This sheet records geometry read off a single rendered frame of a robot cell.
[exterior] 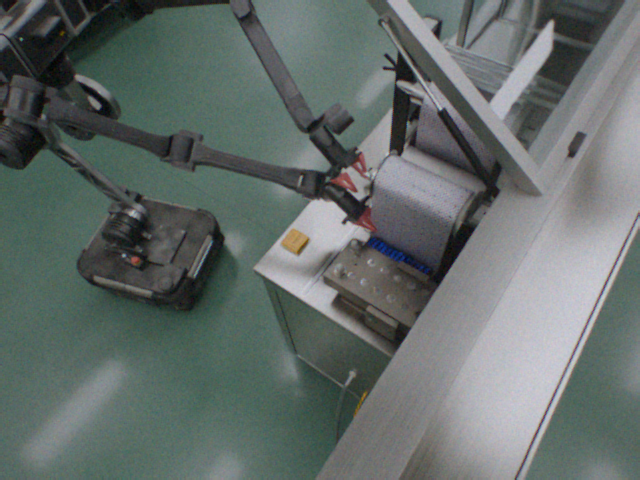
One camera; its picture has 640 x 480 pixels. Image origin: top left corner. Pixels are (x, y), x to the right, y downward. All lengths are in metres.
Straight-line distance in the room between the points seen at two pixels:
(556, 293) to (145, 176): 2.67
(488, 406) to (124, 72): 3.59
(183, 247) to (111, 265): 0.36
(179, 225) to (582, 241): 2.01
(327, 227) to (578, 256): 0.87
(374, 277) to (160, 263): 1.36
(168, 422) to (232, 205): 1.25
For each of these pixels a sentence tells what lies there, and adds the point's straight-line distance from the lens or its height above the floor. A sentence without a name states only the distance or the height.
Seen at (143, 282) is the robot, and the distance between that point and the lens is 2.50.
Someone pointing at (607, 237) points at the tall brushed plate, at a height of 1.44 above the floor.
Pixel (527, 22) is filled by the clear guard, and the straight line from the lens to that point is 0.95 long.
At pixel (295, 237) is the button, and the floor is 0.92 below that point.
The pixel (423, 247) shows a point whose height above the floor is 1.11.
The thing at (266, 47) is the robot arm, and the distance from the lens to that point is 1.47.
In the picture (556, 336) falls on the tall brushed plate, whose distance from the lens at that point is 0.97.
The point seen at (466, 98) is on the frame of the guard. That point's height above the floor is 1.78.
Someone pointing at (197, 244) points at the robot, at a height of 0.24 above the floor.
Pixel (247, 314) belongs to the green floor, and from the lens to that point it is 2.53.
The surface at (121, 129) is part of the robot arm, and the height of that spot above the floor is 1.35.
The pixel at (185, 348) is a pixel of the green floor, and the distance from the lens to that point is 2.55.
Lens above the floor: 2.28
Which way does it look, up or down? 59 degrees down
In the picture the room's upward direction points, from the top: 6 degrees counter-clockwise
